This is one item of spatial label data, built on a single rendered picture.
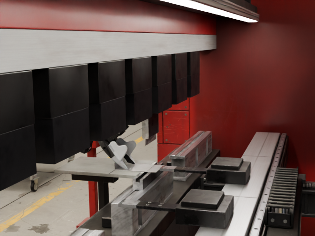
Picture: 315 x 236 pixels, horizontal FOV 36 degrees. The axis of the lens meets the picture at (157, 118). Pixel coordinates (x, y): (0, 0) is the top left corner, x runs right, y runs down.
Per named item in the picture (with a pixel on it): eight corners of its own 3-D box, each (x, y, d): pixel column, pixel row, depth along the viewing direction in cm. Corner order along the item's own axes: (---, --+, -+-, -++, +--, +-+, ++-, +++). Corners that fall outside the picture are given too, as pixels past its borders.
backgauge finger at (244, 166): (166, 168, 154) (166, 152, 153) (250, 173, 146) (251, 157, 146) (155, 178, 143) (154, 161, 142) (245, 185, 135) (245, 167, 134)
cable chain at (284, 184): (276, 178, 136) (276, 164, 135) (298, 180, 134) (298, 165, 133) (264, 226, 101) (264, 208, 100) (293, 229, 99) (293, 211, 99)
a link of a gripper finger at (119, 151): (133, 159, 143) (116, 135, 146) (119, 172, 145) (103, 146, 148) (138, 159, 146) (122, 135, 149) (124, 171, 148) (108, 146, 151)
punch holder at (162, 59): (146, 106, 157) (145, 54, 154) (172, 106, 154) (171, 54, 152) (130, 113, 143) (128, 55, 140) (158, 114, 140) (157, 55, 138)
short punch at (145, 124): (152, 138, 153) (152, 108, 151) (158, 139, 152) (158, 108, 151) (142, 145, 143) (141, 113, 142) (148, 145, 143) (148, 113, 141)
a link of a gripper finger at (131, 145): (145, 155, 152) (123, 134, 150) (131, 166, 153) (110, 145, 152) (146, 151, 154) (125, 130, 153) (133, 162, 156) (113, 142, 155)
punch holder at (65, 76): (53, 144, 100) (48, 63, 98) (91, 146, 98) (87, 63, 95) (10, 162, 86) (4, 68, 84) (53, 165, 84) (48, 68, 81)
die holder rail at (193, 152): (198, 151, 227) (198, 130, 226) (212, 151, 225) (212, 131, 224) (169, 180, 180) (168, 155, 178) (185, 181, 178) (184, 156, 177)
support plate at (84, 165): (80, 159, 166) (80, 156, 166) (154, 163, 158) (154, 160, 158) (54, 173, 149) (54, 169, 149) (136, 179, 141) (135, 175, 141)
